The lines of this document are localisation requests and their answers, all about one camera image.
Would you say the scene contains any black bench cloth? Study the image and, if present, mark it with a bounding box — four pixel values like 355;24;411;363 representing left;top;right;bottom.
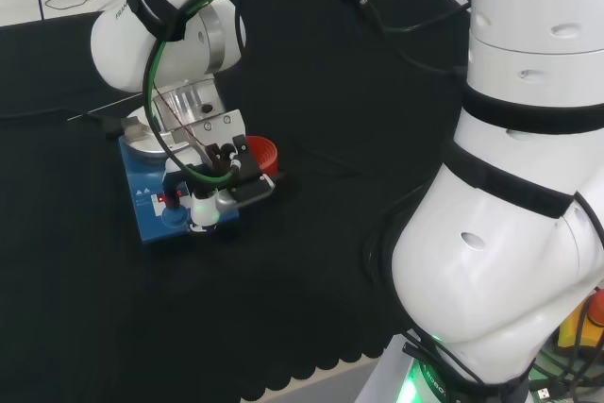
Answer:
0;0;473;403

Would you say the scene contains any heater with blue base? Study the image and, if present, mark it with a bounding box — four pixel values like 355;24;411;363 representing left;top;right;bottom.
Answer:
117;112;242;247

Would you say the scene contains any yellow stop button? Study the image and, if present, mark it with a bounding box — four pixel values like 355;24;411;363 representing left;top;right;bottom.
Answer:
556;287;604;352

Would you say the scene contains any red ribbed funnel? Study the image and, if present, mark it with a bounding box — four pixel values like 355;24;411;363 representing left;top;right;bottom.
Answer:
244;135;280;176

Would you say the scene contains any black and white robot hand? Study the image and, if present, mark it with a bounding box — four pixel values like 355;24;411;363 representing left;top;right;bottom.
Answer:
162;141;240;234

